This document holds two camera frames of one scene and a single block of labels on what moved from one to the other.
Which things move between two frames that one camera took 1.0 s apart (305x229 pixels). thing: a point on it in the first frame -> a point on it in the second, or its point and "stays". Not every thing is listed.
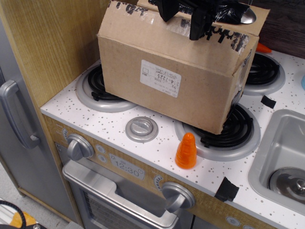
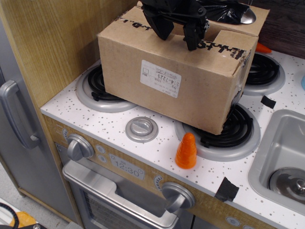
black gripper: x=202 y=16 -> x=182 y=10
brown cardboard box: x=154 y=63 stays
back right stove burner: x=266 y=76 stays
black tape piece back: x=268 y=101 stays
